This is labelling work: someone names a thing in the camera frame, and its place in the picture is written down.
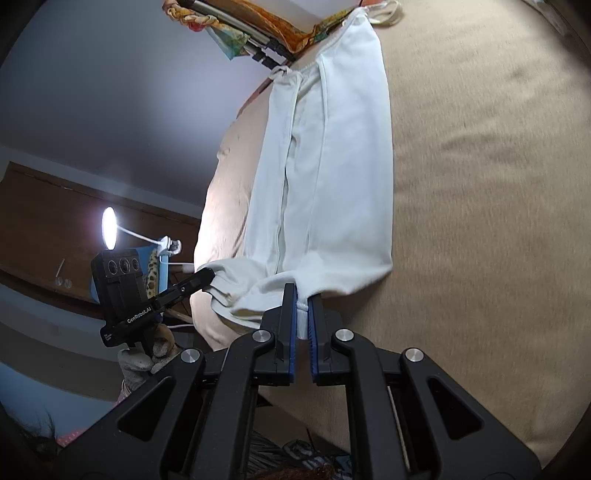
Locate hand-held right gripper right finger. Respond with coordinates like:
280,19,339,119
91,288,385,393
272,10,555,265
308,295,541,480

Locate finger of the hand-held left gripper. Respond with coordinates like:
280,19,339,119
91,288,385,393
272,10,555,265
154,267,217,311

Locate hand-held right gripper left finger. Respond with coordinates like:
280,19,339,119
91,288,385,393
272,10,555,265
55,283,298,480

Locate white pants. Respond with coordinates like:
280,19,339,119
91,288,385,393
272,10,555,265
203,7,395,341

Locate person's left hand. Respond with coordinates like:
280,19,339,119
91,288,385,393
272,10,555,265
117,323,178,376

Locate blue board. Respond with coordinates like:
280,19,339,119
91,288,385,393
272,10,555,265
137,247,174,302

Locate leopard print cloth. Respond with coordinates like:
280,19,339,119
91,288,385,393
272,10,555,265
145,251,160,301

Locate white desk lamp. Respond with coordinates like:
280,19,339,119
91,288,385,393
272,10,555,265
100,207,182,257

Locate brown wooden cabinet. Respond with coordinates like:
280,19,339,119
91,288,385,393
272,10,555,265
0,161,202,320

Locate dark patterned cloth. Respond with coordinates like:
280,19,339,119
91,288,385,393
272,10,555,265
249,429,357,477

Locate beige blanket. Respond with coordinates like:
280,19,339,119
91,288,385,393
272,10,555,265
190,0,591,468

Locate metal poles with black ends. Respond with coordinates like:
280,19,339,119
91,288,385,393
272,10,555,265
180,0,297,71

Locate colourful patterned cloth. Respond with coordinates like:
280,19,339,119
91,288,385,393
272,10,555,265
161,0,365,62

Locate white cable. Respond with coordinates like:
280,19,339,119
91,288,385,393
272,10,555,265
163,308,195,331

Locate white cloth with straps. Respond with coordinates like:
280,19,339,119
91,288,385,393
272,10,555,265
360,0,408,27

